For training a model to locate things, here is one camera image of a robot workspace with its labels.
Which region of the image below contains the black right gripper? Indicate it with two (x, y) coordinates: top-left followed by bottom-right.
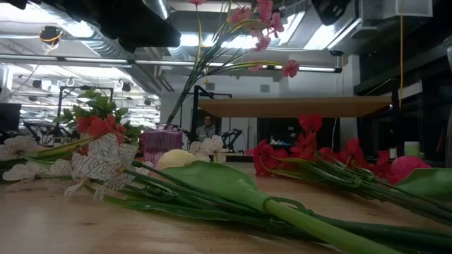
(310, 0), (354, 28)

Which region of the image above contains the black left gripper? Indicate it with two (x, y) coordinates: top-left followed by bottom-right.
(95, 0), (183, 54)

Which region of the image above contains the pink artificial flower bunch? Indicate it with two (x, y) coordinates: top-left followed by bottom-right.
(165, 0), (301, 126)

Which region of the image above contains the orange artificial flower bunch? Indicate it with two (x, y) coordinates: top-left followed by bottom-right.
(0, 113), (128, 172)

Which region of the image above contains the purple ribbed glass vase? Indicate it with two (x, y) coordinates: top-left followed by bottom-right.
(140, 123), (184, 166)

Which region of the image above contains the white veined flower bunch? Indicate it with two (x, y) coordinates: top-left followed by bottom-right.
(1, 132), (452, 251)

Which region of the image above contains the red artificial flower bunch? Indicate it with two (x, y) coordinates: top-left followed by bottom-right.
(245, 112), (452, 226)

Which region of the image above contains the pink artificial tulip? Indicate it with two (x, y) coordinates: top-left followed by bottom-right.
(386, 156), (452, 204)

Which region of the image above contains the long ceiling light fixture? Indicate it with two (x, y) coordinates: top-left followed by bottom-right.
(0, 52), (343, 74)

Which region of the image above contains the green plant in white pot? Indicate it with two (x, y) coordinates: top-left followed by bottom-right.
(52, 87), (144, 145)

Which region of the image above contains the person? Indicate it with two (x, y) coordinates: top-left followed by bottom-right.
(196, 115), (218, 142)

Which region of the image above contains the pale green container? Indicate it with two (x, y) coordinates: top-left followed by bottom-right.
(404, 140), (421, 158)

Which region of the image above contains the black monitor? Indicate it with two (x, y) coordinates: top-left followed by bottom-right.
(0, 102), (22, 131)

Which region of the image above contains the white veined flower stem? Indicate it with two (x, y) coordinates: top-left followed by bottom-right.
(0, 135), (39, 162)

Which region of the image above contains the yellow ceiling cable reel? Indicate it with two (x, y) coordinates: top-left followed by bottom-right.
(37, 25), (64, 47)

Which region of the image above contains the wooden shelf with black frame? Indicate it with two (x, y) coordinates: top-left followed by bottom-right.
(190, 84), (407, 176)

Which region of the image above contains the white hanging cable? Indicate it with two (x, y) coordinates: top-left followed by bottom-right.
(331, 118), (338, 158)

